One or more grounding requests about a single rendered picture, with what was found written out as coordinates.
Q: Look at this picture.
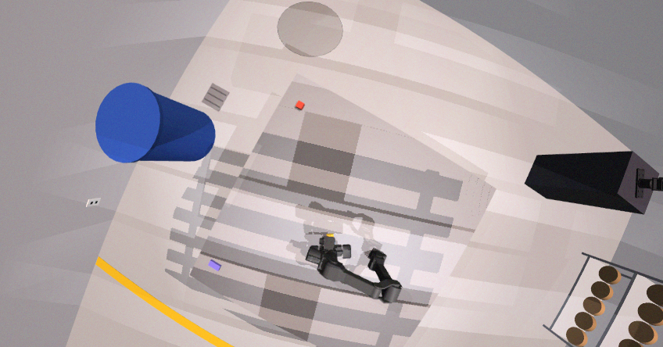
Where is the small purple block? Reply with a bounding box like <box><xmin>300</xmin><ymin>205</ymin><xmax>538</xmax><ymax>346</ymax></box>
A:
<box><xmin>208</xmin><ymin>259</ymin><xmax>221</xmax><ymax>271</ymax></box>

